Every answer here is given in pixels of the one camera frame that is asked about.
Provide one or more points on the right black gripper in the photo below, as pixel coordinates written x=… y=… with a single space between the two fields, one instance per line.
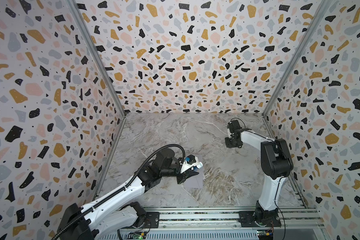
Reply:
x=231 y=141

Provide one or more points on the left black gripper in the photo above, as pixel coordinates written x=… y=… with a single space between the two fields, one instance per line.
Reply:
x=185 y=175

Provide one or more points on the pale lilac envelope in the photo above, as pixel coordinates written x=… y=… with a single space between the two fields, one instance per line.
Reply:
x=195 y=182

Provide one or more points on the blue white glue stick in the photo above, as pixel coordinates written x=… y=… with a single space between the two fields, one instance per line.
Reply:
x=196 y=165

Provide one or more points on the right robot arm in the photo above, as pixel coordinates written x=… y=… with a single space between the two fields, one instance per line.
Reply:
x=276 y=163

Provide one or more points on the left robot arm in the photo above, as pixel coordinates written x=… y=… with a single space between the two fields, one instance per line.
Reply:
x=118 y=209

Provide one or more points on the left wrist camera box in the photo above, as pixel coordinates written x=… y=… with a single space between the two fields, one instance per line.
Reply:
x=186 y=165

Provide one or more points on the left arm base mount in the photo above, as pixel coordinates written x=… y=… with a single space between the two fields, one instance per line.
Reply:
x=148 y=220

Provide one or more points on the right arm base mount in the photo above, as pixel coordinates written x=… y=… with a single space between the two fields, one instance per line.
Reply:
x=259 y=218

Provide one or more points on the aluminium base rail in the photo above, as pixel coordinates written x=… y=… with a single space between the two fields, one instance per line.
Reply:
x=222 y=223

